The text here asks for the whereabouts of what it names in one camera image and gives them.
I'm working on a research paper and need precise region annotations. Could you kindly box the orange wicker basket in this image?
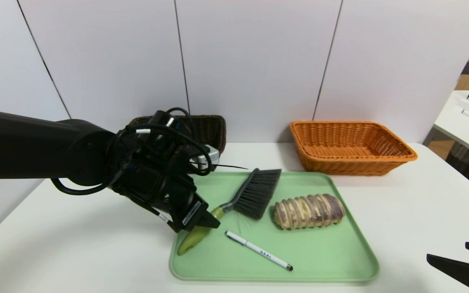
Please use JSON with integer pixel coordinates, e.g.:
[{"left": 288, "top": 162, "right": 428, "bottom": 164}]
[{"left": 290, "top": 120, "right": 418, "bottom": 176}]

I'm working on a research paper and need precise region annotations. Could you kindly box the black cable with white sleeve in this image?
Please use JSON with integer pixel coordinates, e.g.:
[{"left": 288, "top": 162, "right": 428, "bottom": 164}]
[{"left": 114, "top": 123, "right": 214, "bottom": 176}]

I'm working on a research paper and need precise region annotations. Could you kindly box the light green plastic tray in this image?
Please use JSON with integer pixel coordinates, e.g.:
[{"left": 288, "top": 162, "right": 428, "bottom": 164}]
[{"left": 169, "top": 171, "right": 380, "bottom": 282}]

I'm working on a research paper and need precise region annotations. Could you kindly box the green handled grey brush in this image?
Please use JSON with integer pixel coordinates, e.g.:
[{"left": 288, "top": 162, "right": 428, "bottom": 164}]
[{"left": 178, "top": 168, "right": 282, "bottom": 256}]

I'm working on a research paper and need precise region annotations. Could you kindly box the striped brown bread loaf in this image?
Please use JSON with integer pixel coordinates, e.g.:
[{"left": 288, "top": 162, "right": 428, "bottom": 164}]
[{"left": 272, "top": 193, "right": 346, "bottom": 230}]

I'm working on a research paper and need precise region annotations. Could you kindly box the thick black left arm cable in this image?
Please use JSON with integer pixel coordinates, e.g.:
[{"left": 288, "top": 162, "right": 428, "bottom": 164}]
[{"left": 50, "top": 178, "right": 115, "bottom": 196}]

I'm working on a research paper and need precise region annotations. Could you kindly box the dark brown wicker basket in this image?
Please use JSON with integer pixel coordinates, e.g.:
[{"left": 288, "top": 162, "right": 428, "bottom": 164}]
[{"left": 129, "top": 115, "right": 227, "bottom": 172}]

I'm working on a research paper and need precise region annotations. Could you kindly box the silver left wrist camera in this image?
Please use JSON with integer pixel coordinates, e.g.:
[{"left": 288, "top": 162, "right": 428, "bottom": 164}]
[{"left": 192, "top": 145, "right": 220, "bottom": 171}]

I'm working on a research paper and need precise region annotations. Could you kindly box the white pen with blue print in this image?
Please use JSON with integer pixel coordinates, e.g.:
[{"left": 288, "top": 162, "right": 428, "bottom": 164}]
[{"left": 225, "top": 231, "right": 294, "bottom": 271}]

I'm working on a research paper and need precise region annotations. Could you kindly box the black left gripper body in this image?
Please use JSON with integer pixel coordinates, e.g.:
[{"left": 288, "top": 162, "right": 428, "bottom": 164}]
[{"left": 135, "top": 166, "right": 209, "bottom": 234}]

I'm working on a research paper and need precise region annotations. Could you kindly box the thin black cable tie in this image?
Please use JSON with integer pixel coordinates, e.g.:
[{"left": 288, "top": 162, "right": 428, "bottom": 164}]
[{"left": 189, "top": 162, "right": 248, "bottom": 169}]

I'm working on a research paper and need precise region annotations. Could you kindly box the white side table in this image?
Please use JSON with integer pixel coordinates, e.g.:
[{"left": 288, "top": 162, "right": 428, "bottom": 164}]
[{"left": 434, "top": 90, "right": 469, "bottom": 160}]

